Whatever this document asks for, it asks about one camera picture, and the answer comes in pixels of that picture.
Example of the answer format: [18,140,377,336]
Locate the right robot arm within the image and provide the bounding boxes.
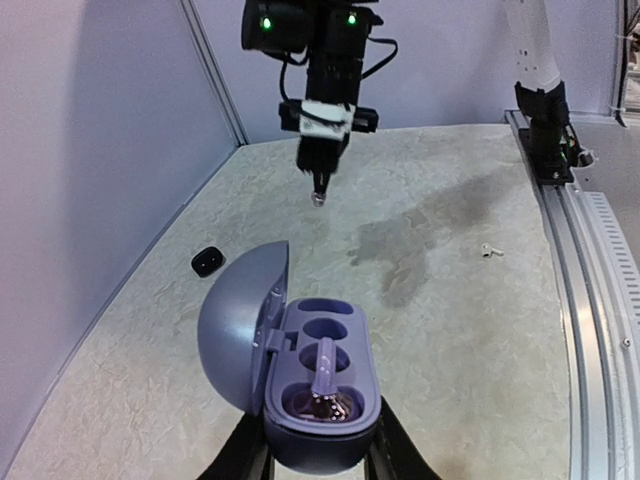
[241,1,574,206]

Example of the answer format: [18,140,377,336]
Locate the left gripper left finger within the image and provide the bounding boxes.
[197,413,275,480]

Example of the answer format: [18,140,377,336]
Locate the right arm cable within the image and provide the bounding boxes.
[277,29,400,104]

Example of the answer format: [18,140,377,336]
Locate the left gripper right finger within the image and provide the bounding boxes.
[364,397,440,480]

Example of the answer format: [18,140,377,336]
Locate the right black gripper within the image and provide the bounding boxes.
[296,135,350,195]

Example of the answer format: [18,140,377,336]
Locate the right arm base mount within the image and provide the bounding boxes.
[515,81,595,185]

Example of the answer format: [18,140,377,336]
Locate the aluminium front rail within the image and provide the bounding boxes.
[533,114,639,479]

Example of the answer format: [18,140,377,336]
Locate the black earbud charging case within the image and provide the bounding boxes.
[191,246,226,278]

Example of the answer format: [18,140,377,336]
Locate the purple earbud charging case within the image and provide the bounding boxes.
[197,241,381,475]

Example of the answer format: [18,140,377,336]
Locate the white earbud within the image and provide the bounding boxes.
[481,243,504,258]

